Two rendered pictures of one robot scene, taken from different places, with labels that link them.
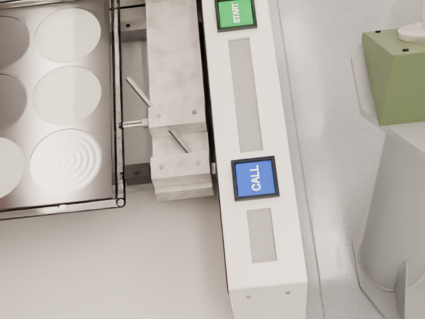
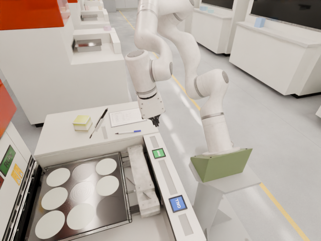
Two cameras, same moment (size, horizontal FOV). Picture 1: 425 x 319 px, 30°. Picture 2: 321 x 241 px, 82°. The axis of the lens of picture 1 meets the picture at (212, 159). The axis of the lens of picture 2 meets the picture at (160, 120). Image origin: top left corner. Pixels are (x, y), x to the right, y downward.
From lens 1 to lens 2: 0.29 m
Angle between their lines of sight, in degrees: 27
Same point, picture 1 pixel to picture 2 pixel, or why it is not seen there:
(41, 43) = (97, 169)
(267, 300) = not seen: outside the picture
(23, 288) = not seen: outside the picture
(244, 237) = (179, 226)
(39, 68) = (97, 177)
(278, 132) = (180, 187)
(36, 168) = (98, 213)
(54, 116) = (103, 192)
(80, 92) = (112, 183)
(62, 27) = (104, 164)
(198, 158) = (155, 200)
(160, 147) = (140, 198)
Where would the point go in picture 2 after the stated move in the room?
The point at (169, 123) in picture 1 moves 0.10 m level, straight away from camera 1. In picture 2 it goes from (143, 189) to (135, 172)
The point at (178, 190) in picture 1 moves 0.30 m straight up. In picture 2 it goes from (149, 213) to (145, 165)
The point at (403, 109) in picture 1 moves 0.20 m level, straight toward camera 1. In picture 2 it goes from (209, 176) to (215, 218)
